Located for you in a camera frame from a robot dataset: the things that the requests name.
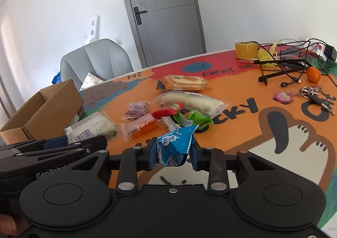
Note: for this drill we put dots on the red snack packet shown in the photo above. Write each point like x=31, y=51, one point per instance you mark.
x=164, y=111

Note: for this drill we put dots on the orange biscuit packet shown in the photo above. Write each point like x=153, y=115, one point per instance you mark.
x=184, y=82

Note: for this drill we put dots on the orange mandarin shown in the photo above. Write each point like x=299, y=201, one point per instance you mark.
x=313, y=74

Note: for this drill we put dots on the purple snack packet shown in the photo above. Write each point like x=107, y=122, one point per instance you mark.
x=137, y=109

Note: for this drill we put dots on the orange and clear snack packet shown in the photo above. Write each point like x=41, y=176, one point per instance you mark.
x=138, y=126

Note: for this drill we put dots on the key bunch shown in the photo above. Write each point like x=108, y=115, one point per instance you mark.
x=318, y=100

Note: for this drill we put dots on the grey upholstered chair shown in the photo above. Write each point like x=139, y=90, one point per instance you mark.
x=105, y=56

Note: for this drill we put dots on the brown tape roll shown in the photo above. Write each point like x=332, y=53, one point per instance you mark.
x=246, y=50

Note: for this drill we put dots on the yellow plastic wrapper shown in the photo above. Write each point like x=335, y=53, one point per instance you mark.
x=266, y=56

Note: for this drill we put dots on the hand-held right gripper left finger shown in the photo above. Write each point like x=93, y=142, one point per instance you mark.
x=151, y=155

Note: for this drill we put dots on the brown cardboard box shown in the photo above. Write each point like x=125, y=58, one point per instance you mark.
x=50, y=106

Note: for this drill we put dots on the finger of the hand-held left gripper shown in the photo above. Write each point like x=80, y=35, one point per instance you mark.
x=55, y=142
x=89, y=144

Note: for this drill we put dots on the green snack packet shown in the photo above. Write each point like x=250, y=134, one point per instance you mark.
x=194, y=118

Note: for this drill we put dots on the white dotted pillow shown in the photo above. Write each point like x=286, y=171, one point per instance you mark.
x=90, y=80

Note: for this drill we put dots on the black power adapter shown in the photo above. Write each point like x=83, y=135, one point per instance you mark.
x=331, y=52

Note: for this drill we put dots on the black folding stand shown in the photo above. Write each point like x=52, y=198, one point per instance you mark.
x=279, y=73

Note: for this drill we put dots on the small white snack packet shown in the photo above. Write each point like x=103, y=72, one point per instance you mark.
x=169, y=123

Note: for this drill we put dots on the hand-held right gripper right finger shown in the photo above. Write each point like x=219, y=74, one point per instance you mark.
x=195, y=157

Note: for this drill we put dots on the long white cake packet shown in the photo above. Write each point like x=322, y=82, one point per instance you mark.
x=189, y=102

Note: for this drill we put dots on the grey door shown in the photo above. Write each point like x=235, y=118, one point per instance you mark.
x=168, y=30

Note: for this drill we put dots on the blue snack packet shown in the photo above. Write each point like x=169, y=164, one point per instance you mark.
x=175, y=140

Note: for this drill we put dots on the person's left hand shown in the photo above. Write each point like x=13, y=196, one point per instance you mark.
x=6, y=224

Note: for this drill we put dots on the white barcode bread packet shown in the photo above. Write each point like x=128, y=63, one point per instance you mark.
x=92, y=127

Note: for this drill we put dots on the blue plastic bag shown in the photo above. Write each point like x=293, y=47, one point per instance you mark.
x=57, y=78

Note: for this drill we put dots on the colourful printed table mat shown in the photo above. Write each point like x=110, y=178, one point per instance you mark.
x=237, y=127

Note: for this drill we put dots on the white board with holes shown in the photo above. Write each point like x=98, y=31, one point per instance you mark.
x=92, y=27

